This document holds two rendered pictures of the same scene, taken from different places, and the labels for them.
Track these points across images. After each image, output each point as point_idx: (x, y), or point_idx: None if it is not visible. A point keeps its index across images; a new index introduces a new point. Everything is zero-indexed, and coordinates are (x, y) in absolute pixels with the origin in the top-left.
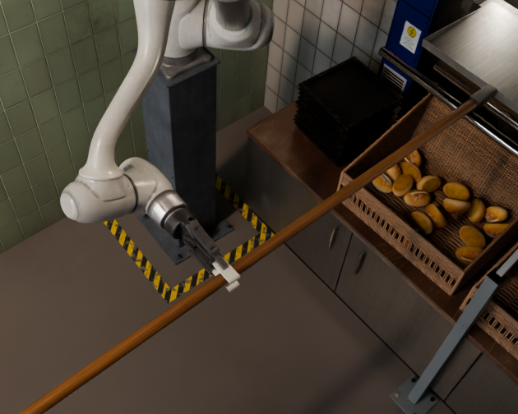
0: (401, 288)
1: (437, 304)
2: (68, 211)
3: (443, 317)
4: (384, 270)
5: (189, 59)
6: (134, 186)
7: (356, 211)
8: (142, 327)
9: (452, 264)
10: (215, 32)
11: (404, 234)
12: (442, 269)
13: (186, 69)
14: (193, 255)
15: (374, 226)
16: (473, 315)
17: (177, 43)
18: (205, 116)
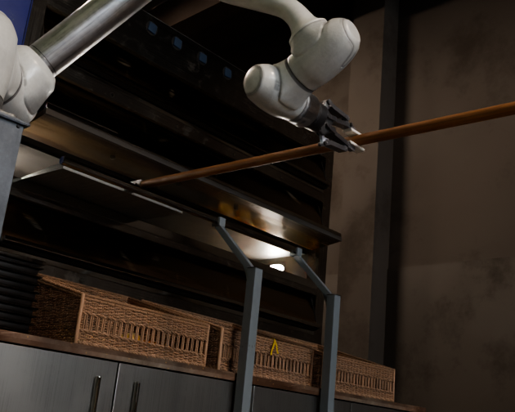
0: (181, 391)
1: (215, 369)
2: (356, 34)
3: (221, 382)
4: (160, 385)
5: None
6: None
7: (102, 343)
8: (428, 119)
9: (201, 323)
10: (40, 73)
11: (158, 326)
12: (194, 338)
13: None
14: (331, 141)
15: (126, 346)
16: (256, 324)
17: (10, 78)
18: None
